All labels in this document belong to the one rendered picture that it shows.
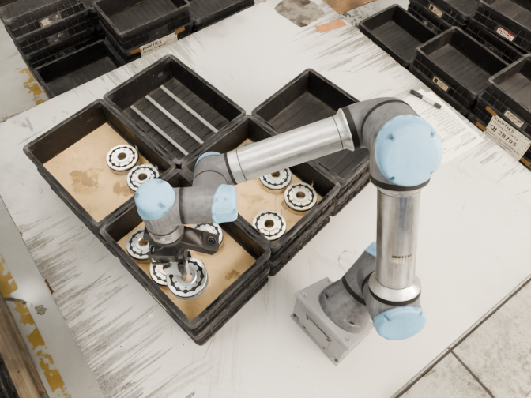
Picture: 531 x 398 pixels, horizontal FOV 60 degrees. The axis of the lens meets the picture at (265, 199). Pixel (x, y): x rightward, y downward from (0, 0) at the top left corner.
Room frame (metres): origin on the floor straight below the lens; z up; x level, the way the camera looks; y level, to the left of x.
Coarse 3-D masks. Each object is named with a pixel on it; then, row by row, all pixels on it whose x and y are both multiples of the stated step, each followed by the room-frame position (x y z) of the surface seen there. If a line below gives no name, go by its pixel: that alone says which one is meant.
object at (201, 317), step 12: (168, 180) 0.75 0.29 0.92; (192, 180) 0.75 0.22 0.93; (132, 204) 0.66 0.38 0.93; (120, 216) 0.62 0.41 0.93; (240, 228) 0.59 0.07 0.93; (108, 240) 0.54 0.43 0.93; (120, 252) 0.51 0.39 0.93; (132, 264) 0.47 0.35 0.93; (252, 264) 0.48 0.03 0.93; (144, 276) 0.44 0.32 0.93; (240, 276) 0.45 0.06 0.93; (156, 288) 0.41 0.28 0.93; (228, 288) 0.41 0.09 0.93; (168, 300) 0.38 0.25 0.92; (216, 300) 0.38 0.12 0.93; (180, 312) 0.35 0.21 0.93; (204, 312) 0.35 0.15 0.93; (192, 324) 0.32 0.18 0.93
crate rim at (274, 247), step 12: (240, 120) 0.98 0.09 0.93; (252, 120) 0.98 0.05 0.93; (228, 132) 0.93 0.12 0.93; (192, 156) 0.83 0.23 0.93; (336, 180) 0.76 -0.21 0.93; (336, 192) 0.72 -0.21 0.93; (324, 204) 0.68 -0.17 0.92; (240, 216) 0.63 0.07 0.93; (312, 216) 0.64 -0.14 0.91; (300, 228) 0.61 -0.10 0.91; (264, 240) 0.55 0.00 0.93
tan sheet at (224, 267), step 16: (144, 224) 0.64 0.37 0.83; (192, 224) 0.65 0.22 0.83; (224, 240) 0.60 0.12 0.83; (192, 256) 0.54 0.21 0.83; (208, 256) 0.55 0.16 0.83; (224, 256) 0.55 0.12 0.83; (240, 256) 0.55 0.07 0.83; (208, 272) 0.49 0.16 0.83; (224, 272) 0.49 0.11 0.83; (240, 272) 0.50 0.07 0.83; (160, 288) 0.44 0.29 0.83; (208, 288) 0.45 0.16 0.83; (224, 288) 0.45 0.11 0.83; (176, 304) 0.40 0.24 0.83; (192, 304) 0.40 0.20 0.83; (208, 304) 0.40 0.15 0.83; (192, 320) 0.35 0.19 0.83
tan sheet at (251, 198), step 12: (240, 144) 0.96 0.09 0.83; (252, 180) 0.82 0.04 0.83; (300, 180) 0.82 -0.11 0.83; (240, 192) 0.77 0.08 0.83; (252, 192) 0.77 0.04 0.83; (264, 192) 0.77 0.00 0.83; (240, 204) 0.73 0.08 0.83; (252, 204) 0.73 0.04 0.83; (264, 204) 0.73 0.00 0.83; (276, 204) 0.73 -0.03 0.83; (252, 216) 0.68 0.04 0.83; (288, 216) 0.69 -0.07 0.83; (300, 216) 0.69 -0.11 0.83; (288, 228) 0.64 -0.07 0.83
